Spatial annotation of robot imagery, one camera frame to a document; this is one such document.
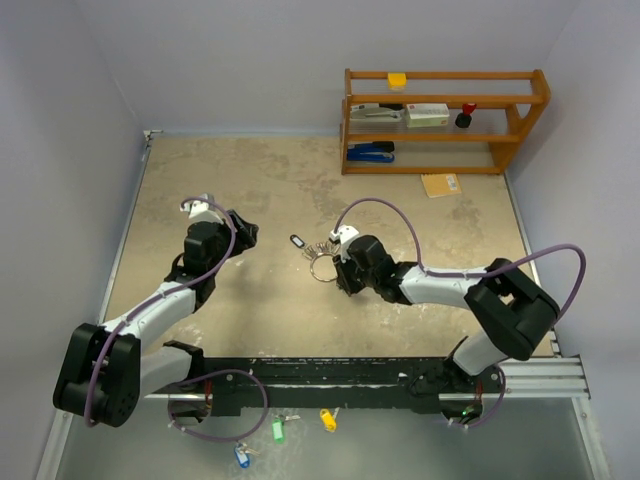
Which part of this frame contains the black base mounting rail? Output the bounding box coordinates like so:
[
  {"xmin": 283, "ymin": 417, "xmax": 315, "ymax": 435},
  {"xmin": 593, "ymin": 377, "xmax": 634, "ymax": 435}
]
[{"xmin": 162, "ymin": 341, "xmax": 506, "ymax": 417}]

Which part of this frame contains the red black stamp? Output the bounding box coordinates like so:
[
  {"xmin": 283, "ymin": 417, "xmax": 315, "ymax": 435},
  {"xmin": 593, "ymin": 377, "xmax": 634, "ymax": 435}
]
[{"xmin": 455, "ymin": 103, "xmax": 477, "ymax": 129}]

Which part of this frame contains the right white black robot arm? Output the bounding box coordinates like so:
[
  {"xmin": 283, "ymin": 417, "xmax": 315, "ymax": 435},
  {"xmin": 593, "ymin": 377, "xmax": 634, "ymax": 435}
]
[{"xmin": 329, "ymin": 227, "xmax": 560, "ymax": 391}]

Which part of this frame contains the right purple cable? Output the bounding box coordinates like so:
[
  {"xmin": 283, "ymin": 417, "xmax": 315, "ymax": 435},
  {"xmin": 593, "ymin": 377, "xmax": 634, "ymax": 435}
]
[{"xmin": 336, "ymin": 198, "xmax": 588, "ymax": 430}]

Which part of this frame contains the yellow tape measure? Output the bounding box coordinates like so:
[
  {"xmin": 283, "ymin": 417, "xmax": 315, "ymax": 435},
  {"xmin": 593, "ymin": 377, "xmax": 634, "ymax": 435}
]
[{"xmin": 387, "ymin": 72, "xmax": 407, "ymax": 91}]

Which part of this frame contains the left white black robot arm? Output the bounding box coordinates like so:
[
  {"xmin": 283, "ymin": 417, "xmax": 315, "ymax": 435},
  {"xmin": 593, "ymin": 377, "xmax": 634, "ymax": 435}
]
[{"xmin": 52, "ymin": 210, "xmax": 259, "ymax": 427}]

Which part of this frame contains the blue tag key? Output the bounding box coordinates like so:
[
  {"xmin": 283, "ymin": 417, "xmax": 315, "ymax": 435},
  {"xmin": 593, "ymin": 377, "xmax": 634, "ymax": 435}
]
[{"xmin": 234, "ymin": 442, "xmax": 260, "ymax": 469}]

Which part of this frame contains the blue black stapler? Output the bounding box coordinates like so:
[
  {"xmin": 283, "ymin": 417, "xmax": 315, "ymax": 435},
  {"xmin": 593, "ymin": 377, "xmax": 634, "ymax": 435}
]
[{"xmin": 346, "ymin": 141, "xmax": 395, "ymax": 163}]

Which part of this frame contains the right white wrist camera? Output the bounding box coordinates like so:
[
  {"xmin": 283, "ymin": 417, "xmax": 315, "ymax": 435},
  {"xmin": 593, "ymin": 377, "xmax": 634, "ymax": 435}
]
[{"xmin": 329, "ymin": 225, "xmax": 360, "ymax": 263}]

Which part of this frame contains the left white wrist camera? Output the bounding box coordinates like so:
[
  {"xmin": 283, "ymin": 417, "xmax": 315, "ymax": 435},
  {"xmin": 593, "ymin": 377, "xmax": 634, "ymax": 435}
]
[{"xmin": 180, "ymin": 193, "xmax": 222, "ymax": 223}]

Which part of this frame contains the large silver keyring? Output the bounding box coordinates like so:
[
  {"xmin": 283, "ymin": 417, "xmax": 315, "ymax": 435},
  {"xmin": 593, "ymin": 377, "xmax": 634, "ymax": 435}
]
[{"xmin": 309, "ymin": 252, "xmax": 338, "ymax": 283}]

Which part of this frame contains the yellow tag key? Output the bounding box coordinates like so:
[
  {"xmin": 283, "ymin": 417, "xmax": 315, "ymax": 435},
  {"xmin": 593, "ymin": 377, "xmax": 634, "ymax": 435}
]
[{"xmin": 319, "ymin": 407, "xmax": 340, "ymax": 433}]

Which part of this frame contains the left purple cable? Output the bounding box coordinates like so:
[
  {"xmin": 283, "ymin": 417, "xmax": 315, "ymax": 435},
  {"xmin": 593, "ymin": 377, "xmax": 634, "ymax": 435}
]
[{"xmin": 83, "ymin": 197, "xmax": 269, "ymax": 443}]

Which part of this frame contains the bunch of silver keys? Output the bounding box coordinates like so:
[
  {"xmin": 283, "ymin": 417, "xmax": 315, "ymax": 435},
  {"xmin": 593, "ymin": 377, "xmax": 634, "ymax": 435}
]
[{"xmin": 302, "ymin": 240, "xmax": 340, "ymax": 261}]

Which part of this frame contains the wooden shelf rack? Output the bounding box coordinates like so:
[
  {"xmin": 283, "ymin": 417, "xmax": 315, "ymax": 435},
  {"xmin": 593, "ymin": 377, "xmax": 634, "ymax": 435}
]
[{"xmin": 340, "ymin": 69, "xmax": 551, "ymax": 174}]

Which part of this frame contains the black key tag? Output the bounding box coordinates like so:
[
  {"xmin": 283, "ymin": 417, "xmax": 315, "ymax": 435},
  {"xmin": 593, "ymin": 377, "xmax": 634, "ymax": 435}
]
[{"xmin": 289, "ymin": 234, "xmax": 306, "ymax": 249}]

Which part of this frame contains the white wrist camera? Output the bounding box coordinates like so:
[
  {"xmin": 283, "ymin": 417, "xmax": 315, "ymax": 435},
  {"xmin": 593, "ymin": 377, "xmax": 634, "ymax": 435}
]
[
  {"xmin": 329, "ymin": 225, "xmax": 360, "ymax": 263},
  {"xmin": 180, "ymin": 193, "xmax": 222, "ymax": 223}
]

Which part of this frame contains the grey black stapler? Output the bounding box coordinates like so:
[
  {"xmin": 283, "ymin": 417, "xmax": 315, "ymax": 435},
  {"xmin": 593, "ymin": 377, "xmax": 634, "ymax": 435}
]
[{"xmin": 350, "ymin": 103, "xmax": 404, "ymax": 123}]

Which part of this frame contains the purple cable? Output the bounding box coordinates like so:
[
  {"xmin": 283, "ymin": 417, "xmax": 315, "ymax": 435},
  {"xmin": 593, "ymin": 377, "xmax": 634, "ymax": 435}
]
[
  {"xmin": 83, "ymin": 197, "xmax": 269, "ymax": 443},
  {"xmin": 336, "ymin": 198, "xmax": 588, "ymax": 430}
]

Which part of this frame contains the green tag key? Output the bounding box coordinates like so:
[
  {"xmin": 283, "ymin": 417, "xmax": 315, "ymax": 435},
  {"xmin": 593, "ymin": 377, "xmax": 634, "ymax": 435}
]
[{"xmin": 271, "ymin": 414, "xmax": 300, "ymax": 444}]

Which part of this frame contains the white green box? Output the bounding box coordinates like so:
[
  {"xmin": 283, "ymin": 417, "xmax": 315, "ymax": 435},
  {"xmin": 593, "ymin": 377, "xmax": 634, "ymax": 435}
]
[{"xmin": 404, "ymin": 103, "xmax": 450, "ymax": 128}]

